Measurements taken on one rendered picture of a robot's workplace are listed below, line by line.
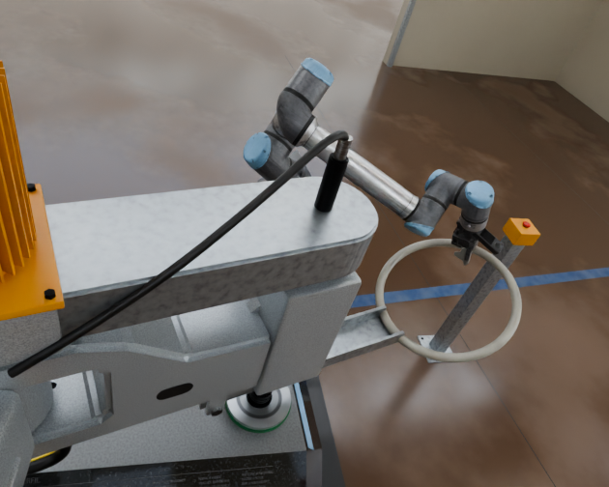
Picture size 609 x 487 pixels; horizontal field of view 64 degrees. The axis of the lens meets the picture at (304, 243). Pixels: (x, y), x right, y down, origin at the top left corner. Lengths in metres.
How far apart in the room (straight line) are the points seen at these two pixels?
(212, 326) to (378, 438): 1.80
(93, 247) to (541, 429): 2.92
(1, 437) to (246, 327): 0.52
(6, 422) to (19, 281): 0.27
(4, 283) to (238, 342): 0.52
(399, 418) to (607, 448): 1.30
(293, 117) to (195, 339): 0.77
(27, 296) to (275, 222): 0.45
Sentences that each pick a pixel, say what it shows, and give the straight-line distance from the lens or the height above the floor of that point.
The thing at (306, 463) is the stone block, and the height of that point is 0.84.
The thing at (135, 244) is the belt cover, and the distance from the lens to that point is 0.89.
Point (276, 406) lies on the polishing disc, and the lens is 1.66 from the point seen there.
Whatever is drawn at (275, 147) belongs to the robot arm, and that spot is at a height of 1.24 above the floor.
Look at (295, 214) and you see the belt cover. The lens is 1.00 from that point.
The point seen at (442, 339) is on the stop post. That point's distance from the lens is 3.17.
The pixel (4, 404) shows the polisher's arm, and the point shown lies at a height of 1.52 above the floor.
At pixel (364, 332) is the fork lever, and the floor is 1.13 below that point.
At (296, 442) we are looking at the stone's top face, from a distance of 1.68.
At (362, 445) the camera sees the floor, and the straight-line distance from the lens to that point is 2.76.
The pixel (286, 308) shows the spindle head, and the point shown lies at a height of 1.55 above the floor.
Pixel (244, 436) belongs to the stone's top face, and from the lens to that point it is 1.66.
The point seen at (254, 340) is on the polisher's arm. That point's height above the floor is 1.43.
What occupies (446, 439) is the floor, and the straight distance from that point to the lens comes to 2.99.
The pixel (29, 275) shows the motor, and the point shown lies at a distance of 0.82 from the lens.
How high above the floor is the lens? 2.37
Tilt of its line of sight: 42 degrees down
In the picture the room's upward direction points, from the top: 18 degrees clockwise
